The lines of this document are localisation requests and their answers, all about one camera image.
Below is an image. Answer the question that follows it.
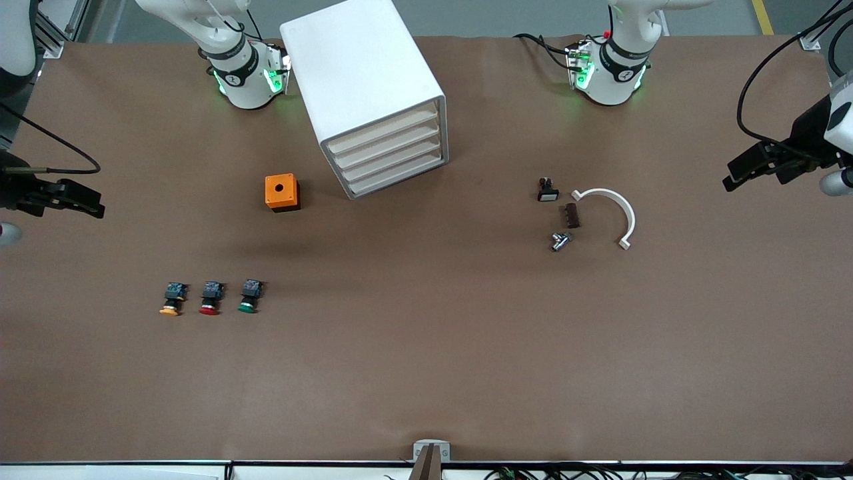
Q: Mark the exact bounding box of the green mushroom push button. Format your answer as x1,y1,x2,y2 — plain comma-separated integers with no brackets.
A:
237,279,263,315

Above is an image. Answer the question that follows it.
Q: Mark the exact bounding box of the white plastic drawer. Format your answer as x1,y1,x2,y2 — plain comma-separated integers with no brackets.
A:
335,121,442,175
328,105,440,163
341,136,444,188
347,151,446,199

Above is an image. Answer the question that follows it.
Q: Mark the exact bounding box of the yellow mushroom push button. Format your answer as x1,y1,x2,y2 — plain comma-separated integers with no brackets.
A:
159,281,189,317

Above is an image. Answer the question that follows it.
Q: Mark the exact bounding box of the red mushroom push button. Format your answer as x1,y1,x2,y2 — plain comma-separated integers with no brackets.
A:
199,281,226,316

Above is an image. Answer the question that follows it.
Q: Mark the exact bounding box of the white drawer cabinet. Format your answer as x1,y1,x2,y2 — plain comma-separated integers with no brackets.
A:
280,0,448,201

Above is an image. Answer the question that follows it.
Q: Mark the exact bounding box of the brown table mat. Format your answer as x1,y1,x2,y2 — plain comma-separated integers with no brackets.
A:
0,33,853,464

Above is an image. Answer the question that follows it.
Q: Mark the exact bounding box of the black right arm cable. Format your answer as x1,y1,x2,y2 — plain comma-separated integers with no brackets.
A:
0,100,102,175

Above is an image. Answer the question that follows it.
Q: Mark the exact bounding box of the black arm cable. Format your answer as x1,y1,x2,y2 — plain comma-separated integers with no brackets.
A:
736,0,853,147
0,100,102,175

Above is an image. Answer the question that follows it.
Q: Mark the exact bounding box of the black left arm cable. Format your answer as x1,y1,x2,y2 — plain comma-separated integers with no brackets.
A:
736,0,853,147

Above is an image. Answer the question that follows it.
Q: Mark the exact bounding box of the aluminium frame profile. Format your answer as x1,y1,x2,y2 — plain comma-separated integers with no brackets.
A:
800,0,853,52
33,0,91,59

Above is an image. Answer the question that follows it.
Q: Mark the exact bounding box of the white curved plastic bracket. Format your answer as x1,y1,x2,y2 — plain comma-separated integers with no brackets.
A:
571,188,636,251

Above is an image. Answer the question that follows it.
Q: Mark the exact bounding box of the orange button enclosure box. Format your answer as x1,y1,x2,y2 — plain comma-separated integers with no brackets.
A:
265,173,301,213

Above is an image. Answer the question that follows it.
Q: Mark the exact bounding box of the black base cable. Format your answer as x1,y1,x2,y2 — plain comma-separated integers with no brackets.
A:
513,33,575,71
240,0,265,42

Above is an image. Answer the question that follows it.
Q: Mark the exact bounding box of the grey metal mount bracket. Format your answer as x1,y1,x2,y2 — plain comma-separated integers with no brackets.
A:
413,439,451,463

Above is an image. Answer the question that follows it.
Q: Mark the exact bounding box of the brown stand post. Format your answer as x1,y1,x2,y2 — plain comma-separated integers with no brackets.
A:
408,445,444,480

